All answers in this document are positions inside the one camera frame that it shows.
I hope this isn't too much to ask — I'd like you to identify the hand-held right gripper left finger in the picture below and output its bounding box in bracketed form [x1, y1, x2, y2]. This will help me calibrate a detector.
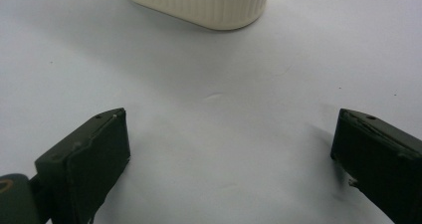
[34, 108, 131, 224]

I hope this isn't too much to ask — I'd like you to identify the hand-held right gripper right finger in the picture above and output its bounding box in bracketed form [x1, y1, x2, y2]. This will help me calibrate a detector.
[330, 108, 422, 224]

